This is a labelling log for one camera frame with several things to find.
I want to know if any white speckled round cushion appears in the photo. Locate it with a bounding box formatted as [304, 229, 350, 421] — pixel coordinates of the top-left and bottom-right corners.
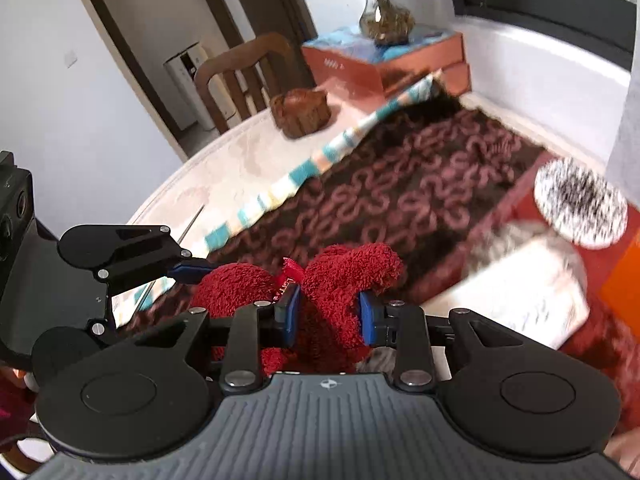
[534, 158, 628, 250]

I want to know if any glass vase with plant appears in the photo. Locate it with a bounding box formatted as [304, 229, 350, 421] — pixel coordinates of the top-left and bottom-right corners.
[278, 0, 418, 47]

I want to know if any orange storage box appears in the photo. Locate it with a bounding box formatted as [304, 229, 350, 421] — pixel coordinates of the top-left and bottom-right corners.
[599, 238, 640, 330]

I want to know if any white air purifier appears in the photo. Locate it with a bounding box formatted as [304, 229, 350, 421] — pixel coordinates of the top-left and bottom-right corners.
[162, 41, 239, 131]

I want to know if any patterned red table cloth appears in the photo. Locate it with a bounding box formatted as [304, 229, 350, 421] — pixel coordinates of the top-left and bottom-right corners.
[119, 91, 640, 430]

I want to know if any white facial tissue pack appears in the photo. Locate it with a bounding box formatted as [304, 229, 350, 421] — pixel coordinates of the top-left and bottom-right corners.
[423, 235, 590, 349]

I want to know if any orange gift box stack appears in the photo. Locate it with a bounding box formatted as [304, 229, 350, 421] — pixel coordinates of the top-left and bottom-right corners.
[302, 26, 471, 110]

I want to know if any red plush towel toy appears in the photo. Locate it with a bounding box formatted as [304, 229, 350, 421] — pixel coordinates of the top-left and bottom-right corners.
[191, 243, 405, 375]

